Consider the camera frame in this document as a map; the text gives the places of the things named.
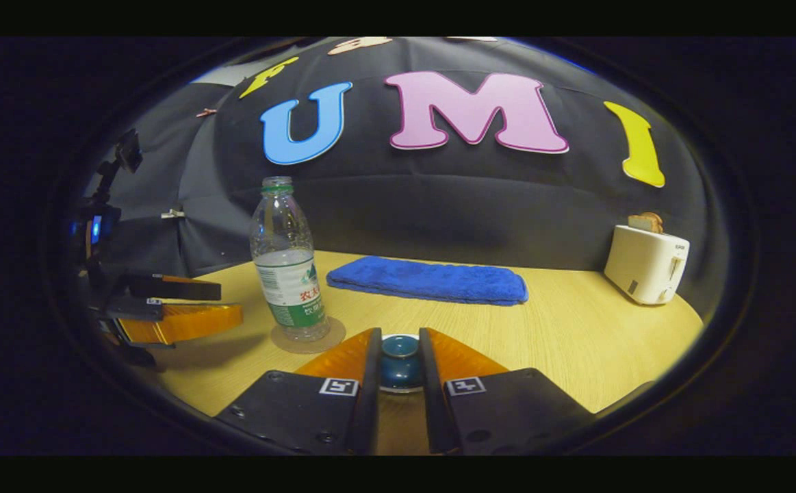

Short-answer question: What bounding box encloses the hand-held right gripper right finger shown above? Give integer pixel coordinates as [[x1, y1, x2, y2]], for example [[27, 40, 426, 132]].
[[418, 327, 596, 455]]

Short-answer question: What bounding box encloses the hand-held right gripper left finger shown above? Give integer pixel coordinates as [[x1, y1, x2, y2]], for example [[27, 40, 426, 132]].
[[214, 327, 384, 455]]

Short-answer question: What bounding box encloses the round cork coaster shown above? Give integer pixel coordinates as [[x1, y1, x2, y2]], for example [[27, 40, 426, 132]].
[[270, 316, 348, 355]]

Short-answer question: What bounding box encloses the clear plastic water bottle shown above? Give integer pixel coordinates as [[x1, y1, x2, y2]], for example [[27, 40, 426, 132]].
[[249, 177, 332, 342]]

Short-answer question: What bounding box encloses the blue towel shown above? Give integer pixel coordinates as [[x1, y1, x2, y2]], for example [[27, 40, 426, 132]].
[[326, 255, 529, 307]]

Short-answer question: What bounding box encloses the black backdrop cloth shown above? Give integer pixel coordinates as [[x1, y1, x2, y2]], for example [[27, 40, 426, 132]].
[[86, 38, 728, 320]]

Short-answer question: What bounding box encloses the white toaster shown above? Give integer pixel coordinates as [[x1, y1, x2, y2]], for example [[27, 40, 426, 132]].
[[604, 224, 691, 306]]

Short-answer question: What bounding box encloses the black camera stand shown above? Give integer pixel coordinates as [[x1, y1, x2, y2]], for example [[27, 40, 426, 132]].
[[96, 129, 144, 206]]

